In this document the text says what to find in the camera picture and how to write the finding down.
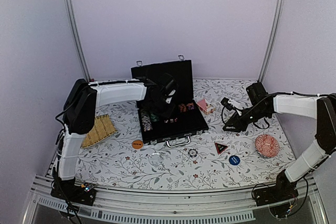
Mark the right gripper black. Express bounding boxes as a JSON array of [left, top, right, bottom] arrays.
[[223, 104, 270, 133]]

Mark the black poker set case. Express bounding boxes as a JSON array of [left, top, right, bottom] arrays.
[[131, 60, 209, 144]]

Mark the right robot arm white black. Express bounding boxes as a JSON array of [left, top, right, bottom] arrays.
[[221, 82, 335, 201]]

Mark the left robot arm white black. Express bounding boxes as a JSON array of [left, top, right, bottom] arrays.
[[55, 73, 179, 200]]

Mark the green blue poker chip row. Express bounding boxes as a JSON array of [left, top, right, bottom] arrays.
[[150, 113, 160, 122]]

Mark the blue orange poker chip row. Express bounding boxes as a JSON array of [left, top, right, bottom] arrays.
[[140, 109, 153, 132]]

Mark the red patterned bowl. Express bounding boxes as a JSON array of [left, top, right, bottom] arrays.
[[255, 134, 280, 158]]

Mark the red playing card deck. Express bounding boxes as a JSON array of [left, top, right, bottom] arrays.
[[196, 98, 216, 115]]

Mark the floral table cloth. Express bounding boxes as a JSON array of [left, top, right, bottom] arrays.
[[74, 79, 295, 191]]

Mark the orange round dealer button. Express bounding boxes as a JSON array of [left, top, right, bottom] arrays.
[[132, 140, 143, 150]]

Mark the black triangular all-in button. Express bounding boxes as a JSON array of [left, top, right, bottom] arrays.
[[215, 143, 228, 155]]

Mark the blue round dealer button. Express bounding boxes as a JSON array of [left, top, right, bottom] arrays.
[[229, 155, 240, 166]]

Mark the clear plastic round lid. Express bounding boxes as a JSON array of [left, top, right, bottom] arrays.
[[149, 152, 163, 166]]

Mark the woven bamboo tray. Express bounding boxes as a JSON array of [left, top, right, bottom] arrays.
[[81, 114, 116, 149]]

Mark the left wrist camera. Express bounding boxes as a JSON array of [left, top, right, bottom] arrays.
[[165, 89, 176, 104]]

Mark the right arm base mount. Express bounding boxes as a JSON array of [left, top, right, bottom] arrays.
[[251, 182, 299, 219]]

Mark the front aluminium rail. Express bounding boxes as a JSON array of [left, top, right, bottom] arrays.
[[22, 176, 329, 223]]

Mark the right aluminium frame post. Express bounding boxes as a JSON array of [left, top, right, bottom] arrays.
[[258, 0, 285, 82]]

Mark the aluminium frame post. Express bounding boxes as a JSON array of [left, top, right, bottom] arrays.
[[258, 0, 285, 82], [64, 0, 91, 81]]

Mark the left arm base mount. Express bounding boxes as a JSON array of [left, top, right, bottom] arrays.
[[51, 180, 97, 206]]

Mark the left aluminium frame post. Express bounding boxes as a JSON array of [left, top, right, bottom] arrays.
[[64, 0, 91, 81]]

